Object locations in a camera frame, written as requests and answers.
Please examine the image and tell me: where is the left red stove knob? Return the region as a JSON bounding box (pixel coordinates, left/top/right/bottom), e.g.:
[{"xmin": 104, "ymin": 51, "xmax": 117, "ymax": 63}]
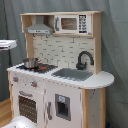
[{"xmin": 13, "ymin": 77, "xmax": 19, "ymax": 82}]

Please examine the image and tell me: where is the black toy stovetop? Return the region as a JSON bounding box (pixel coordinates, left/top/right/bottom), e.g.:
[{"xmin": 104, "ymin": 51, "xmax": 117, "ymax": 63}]
[{"xmin": 19, "ymin": 63, "xmax": 56, "ymax": 73}]

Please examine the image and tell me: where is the red stove knob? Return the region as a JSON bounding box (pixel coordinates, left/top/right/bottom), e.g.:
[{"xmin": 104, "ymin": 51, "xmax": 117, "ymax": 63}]
[
  {"xmin": 13, "ymin": 77, "xmax": 19, "ymax": 82},
  {"xmin": 31, "ymin": 81, "xmax": 37, "ymax": 87}
]

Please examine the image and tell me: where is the silver toy pot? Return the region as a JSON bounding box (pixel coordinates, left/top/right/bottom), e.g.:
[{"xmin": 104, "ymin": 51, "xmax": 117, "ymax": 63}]
[{"xmin": 23, "ymin": 58, "xmax": 39, "ymax": 68}]

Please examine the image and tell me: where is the white oven door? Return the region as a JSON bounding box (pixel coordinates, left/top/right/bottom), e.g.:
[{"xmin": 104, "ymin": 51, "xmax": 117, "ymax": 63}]
[{"xmin": 12, "ymin": 86, "xmax": 44, "ymax": 128}]

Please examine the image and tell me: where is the grey toy sink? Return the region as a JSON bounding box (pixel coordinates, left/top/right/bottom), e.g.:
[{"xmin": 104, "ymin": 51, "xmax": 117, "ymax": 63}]
[{"xmin": 53, "ymin": 68, "xmax": 93, "ymax": 81}]

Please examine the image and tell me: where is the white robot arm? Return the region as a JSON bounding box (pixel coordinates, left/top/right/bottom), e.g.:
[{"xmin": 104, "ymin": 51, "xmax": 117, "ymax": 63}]
[{"xmin": 0, "ymin": 40, "xmax": 35, "ymax": 128}]

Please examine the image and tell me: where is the grey range hood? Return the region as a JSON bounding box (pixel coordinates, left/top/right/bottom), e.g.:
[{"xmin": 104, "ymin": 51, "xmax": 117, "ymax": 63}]
[{"xmin": 25, "ymin": 16, "xmax": 53, "ymax": 35}]

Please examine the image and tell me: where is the white fridge door with dispenser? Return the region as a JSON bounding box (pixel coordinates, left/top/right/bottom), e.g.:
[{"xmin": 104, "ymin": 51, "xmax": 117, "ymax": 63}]
[{"xmin": 46, "ymin": 83, "xmax": 82, "ymax": 128}]

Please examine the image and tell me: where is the white microwave door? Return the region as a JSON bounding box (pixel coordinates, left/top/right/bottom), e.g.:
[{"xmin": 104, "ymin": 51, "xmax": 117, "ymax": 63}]
[{"xmin": 55, "ymin": 15, "xmax": 79, "ymax": 33}]

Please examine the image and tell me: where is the right red stove knob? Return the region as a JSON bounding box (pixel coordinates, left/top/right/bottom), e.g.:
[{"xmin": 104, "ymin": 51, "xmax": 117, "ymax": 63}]
[{"xmin": 31, "ymin": 81, "xmax": 37, "ymax": 87}]

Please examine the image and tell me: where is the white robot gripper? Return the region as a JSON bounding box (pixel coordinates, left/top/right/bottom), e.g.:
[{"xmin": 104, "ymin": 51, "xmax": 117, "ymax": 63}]
[{"xmin": 0, "ymin": 40, "xmax": 17, "ymax": 51}]

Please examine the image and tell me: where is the black toy faucet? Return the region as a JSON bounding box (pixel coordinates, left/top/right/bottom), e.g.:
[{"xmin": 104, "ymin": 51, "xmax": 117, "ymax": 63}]
[{"xmin": 76, "ymin": 51, "xmax": 94, "ymax": 70}]

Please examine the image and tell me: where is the wooden toy kitchen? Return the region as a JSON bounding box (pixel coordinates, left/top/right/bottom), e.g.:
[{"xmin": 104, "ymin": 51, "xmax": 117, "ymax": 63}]
[{"xmin": 8, "ymin": 11, "xmax": 114, "ymax": 128}]

